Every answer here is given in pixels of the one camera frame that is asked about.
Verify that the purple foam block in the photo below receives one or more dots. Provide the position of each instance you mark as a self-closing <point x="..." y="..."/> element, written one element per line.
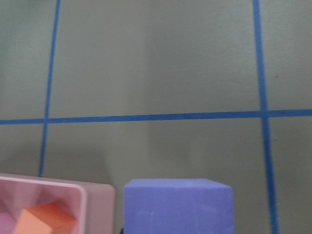
<point x="178" y="206"/>

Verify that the orange foam block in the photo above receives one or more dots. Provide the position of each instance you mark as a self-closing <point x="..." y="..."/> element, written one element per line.
<point x="44" y="219"/>

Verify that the light pink foam block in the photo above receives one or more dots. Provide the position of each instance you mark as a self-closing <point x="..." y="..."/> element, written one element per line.
<point x="7" y="223"/>

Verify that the pink plastic bin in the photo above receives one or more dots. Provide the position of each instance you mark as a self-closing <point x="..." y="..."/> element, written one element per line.
<point x="92" y="204"/>

